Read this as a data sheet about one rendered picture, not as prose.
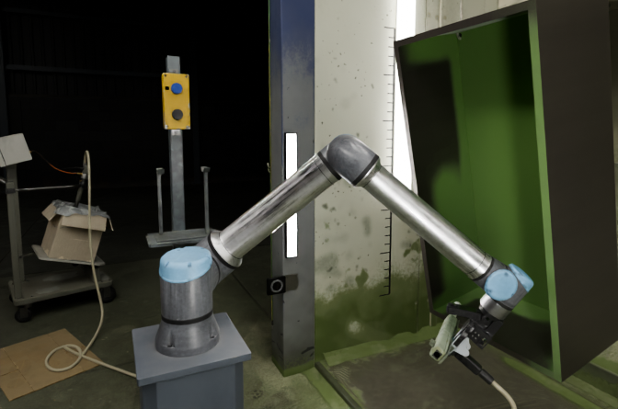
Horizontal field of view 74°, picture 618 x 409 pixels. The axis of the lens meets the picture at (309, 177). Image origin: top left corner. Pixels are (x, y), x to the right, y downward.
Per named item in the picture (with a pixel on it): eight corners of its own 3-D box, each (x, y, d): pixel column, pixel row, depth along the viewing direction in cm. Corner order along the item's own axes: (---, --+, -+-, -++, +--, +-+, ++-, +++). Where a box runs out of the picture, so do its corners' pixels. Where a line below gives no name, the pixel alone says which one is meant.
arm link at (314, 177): (165, 268, 134) (345, 121, 124) (185, 253, 151) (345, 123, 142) (195, 304, 134) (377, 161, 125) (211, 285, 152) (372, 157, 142)
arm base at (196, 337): (158, 363, 113) (156, 328, 112) (152, 333, 130) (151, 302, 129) (226, 347, 121) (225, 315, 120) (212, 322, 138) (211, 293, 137)
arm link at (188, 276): (151, 319, 118) (148, 259, 116) (175, 296, 135) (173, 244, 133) (203, 321, 116) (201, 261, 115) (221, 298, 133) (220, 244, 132)
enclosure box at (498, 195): (483, 284, 202) (456, 32, 179) (620, 338, 149) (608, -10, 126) (429, 312, 187) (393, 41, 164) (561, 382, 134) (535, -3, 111)
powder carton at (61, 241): (29, 243, 316) (44, 193, 320) (89, 250, 344) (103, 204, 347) (39, 258, 275) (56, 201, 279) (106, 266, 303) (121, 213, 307)
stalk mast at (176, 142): (188, 372, 220) (177, 58, 203) (190, 378, 215) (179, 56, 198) (177, 375, 217) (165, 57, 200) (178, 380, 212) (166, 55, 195)
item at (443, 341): (494, 395, 126) (432, 341, 134) (484, 405, 127) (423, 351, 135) (500, 334, 169) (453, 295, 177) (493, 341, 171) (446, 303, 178)
